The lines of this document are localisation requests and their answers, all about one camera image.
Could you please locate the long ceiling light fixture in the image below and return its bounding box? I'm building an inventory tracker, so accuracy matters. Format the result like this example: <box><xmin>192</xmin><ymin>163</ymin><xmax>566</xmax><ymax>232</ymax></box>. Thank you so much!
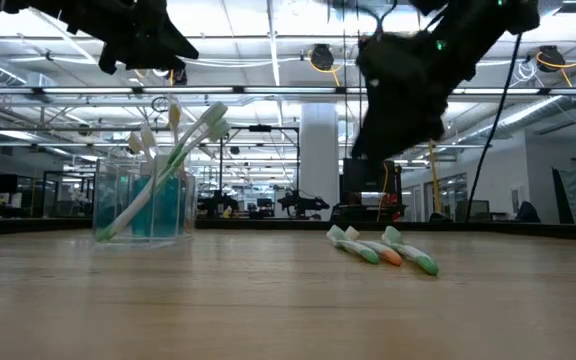
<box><xmin>0</xmin><ymin>85</ymin><xmax>576</xmax><ymax>96</ymax></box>

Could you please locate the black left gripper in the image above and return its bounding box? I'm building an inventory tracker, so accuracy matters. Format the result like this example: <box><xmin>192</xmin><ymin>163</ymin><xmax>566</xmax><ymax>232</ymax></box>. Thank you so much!
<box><xmin>61</xmin><ymin>0</ymin><xmax>201</xmax><ymax>76</ymax></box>

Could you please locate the clear acrylic organizer box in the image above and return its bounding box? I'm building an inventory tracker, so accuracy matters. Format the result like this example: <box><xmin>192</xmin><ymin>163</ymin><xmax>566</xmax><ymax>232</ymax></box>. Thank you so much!
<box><xmin>92</xmin><ymin>156</ymin><xmax>197</xmax><ymax>247</ymax></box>

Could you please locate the thin black cable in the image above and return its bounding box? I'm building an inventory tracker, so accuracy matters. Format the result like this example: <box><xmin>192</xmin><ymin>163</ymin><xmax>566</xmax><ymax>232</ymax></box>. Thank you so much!
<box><xmin>341</xmin><ymin>0</ymin><xmax>348</xmax><ymax>160</ymax></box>

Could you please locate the black hanging cable loop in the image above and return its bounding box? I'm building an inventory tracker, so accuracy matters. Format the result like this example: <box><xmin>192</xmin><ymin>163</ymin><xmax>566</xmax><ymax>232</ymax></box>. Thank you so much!
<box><xmin>150</xmin><ymin>95</ymin><xmax>176</xmax><ymax>114</ymax></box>

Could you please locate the silver ventilation duct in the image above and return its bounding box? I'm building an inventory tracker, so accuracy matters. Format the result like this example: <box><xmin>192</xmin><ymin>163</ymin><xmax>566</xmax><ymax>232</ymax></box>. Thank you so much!
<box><xmin>451</xmin><ymin>94</ymin><xmax>567</xmax><ymax>147</ymax></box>

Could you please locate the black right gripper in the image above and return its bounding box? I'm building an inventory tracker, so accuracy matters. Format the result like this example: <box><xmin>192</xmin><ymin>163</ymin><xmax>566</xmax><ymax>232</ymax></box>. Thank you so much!
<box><xmin>350</xmin><ymin>29</ymin><xmax>450</xmax><ymax>163</ymax></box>

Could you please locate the black background gantry frame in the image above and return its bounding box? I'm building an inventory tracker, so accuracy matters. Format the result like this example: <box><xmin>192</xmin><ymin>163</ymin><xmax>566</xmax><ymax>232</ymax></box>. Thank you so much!
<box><xmin>218</xmin><ymin>124</ymin><xmax>301</xmax><ymax>220</ymax></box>

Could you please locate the black aluminium table frame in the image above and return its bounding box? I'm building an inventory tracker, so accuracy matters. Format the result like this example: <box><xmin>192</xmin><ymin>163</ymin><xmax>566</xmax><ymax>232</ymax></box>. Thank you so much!
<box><xmin>0</xmin><ymin>215</ymin><xmax>576</xmax><ymax>239</ymax></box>

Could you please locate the black ceiling cable reel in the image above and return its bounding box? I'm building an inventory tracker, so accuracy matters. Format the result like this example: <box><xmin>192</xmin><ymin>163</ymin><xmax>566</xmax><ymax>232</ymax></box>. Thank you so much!
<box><xmin>537</xmin><ymin>44</ymin><xmax>568</xmax><ymax>75</ymax></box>
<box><xmin>167</xmin><ymin>67</ymin><xmax>189</xmax><ymax>87</ymax></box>
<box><xmin>309</xmin><ymin>43</ymin><xmax>336</xmax><ymax>73</ymax></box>

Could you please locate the green white toothbrush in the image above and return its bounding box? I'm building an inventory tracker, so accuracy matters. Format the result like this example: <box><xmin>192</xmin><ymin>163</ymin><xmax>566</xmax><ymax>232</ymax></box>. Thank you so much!
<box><xmin>381</xmin><ymin>225</ymin><xmax>440</xmax><ymax>277</ymax></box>
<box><xmin>94</xmin><ymin>101</ymin><xmax>230</xmax><ymax>243</ymax></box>
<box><xmin>112</xmin><ymin>118</ymin><xmax>232</xmax><ymax>236</ymax></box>
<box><xmin>327</xmin><ymin>224</ymin><xmax>380</xmax><ymax>266</ymax></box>

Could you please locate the yellow cable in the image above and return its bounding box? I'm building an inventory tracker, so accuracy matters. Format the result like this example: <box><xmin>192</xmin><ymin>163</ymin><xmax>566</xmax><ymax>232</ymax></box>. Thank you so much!
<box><xmin>426</xmin><ymin>142</ymin><xmax>442</xmax><ymax>214</ymax></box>
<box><xmin>376</xmin><ymin>159</ymin><xmax>391</xmax><ymax>222</ymax></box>

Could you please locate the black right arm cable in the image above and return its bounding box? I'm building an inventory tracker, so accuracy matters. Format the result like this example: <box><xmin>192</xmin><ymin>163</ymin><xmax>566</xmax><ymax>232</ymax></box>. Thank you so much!
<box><xmin>463</xmin><ymin>32</ymin><xmax>524</xmax><ymax>224</ymax></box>

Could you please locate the black chair backrest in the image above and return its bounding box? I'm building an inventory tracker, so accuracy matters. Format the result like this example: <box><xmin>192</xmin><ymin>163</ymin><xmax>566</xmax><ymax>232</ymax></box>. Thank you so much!
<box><xmin>514</xmin><ymin>200</ymin><xmax>543</xmax><ymax>224</ymax></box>

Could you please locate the black slanted panel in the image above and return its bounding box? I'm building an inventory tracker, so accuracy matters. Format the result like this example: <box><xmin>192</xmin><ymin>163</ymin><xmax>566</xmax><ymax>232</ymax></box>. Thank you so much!
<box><xmin>551</xmin><ymin>168</ymin><xmax>575</xmax><ymax>225</ymax></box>

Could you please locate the grey monitor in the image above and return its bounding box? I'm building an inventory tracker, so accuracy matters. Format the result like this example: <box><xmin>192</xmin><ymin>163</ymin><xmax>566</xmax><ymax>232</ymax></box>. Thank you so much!
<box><xmin>455</xmin><ymin>199</ymin><xmax>491</xmax><ymax>224</ymax></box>

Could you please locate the white square pillar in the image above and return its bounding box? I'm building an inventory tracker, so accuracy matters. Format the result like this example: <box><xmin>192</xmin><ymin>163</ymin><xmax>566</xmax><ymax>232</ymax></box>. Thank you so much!
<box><xmin>300</xmin><ymin>102</ymin><xmax>340</xmax><ymax>222</ymax></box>

